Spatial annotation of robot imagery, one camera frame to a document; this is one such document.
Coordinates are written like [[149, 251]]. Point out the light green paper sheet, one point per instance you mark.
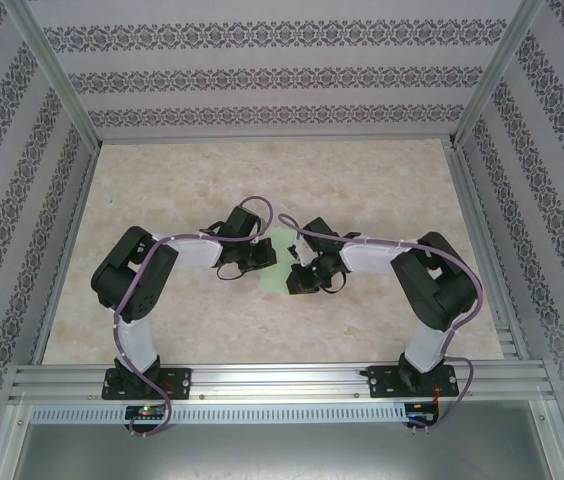
[[274, 280]]

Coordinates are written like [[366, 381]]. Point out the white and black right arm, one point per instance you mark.
[[372, 260]]

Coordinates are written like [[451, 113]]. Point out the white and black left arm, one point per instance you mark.
[[192, 255]]

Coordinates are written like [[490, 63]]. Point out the right controller board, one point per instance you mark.
[[419, 410]]

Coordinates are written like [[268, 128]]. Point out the controller board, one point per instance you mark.
[[419, 410], [144, 412]]

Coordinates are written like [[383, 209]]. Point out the left controller board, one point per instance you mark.
[[144, 412]]

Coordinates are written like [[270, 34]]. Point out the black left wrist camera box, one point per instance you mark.
[[242, 220]]

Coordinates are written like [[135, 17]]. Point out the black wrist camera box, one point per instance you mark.
[[242, 220], [319, 232]]

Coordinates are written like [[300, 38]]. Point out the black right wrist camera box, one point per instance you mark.
[[319, 232]]

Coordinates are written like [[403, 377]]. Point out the aluminium mounting rail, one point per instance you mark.
[[282, 382]]

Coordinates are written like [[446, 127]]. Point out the thin aluminium wall rail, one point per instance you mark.
[[272, 137]]

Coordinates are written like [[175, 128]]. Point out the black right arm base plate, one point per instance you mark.
[[384, 382]]

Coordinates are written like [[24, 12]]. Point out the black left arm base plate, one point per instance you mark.
[[177, 385]]

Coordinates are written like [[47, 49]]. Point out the aluminium side rail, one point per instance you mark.
[[79, 200], [468, 200]]

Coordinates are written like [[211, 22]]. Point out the aluminium frame post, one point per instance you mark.
[[57, 75], [497, 75]]

